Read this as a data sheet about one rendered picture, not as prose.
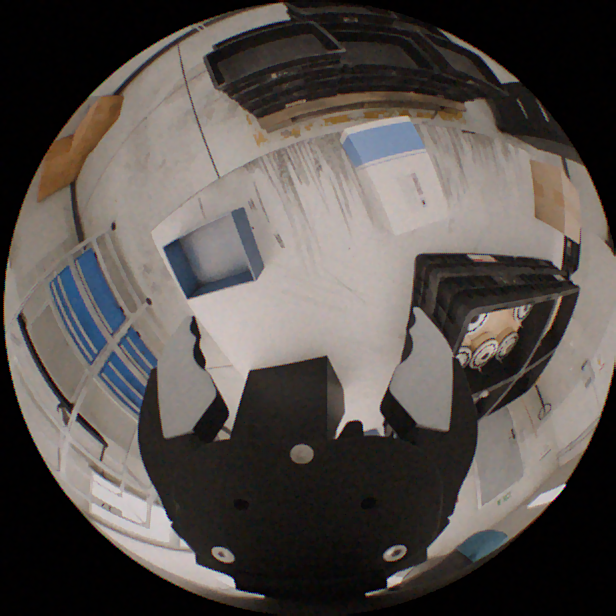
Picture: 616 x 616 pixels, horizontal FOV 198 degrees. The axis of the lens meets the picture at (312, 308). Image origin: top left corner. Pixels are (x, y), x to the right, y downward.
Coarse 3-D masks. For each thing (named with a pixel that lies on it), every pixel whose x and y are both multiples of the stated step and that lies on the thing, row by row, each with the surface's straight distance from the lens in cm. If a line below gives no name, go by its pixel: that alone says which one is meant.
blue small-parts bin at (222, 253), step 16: (240, 208) 43; (208, 224) 49; (224, 224) 47; (240, 224) 41; (176, 240) 54; (192, 240) 52; (208, 240) 50; (224, 240) 48; (240, 240) 39; (176, 256) 53; (192, 256) 54; (208, 256) 51; (224, 256) 49; (240, 256) 48; (256, 256) 44; (176, 272) 51; (192, 272) 56; (208, 272) 53; (224, 272) 51; (240, 272) 49; (256, 272) 42; (192, 288) 54; (208, 288) 50; (224, 288) 45
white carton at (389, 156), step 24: (384, 120) 37; (408, 120) 39; (360, 144) 34; (384, 144) 35; (408, 144) 37; (360, 168) 38; (384, 168) 34; (408, 168) 36; (432, 168) 38; (384, 192) 34; (408, 192) 36; (432, 192) 38; (384, 216) 37; (408, 216) 36; (432, 216) 38
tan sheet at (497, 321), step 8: (496, 312) 55; (504, 312) 58; (488, 320) 55; (496, 320) 58; (504, 320) 61; (512, 320) 65; (480, 328) 54; (488, 328) 57; (496, 328) 60; (504, 328) 64; (472, 336) 54; (496, 336) 63
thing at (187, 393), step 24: (192, 336) 11; (168, 360) 10; (192, 360) 9; (168, 384) 9; (192, 384) 8; (168, 408) 8; (192, 408) 8; (216, 408) 8; (168, 432) 8; (192, 432) 8; (216, 432) 8
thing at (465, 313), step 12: (552, 288) 62; (468, 300) 33; (480, 300) 34; (492, 300) 36; (504, 300) 38; (516, 300) 40; (528, 300) 44; (540, 300) 50; (468, 312) 31; (480, 312) 33; (492, 312) 35; (456, 324) 34; (468, 324) 33; (456, 336) 34; (540, 336) 67; (456, 348) 35; (528, 360) 72
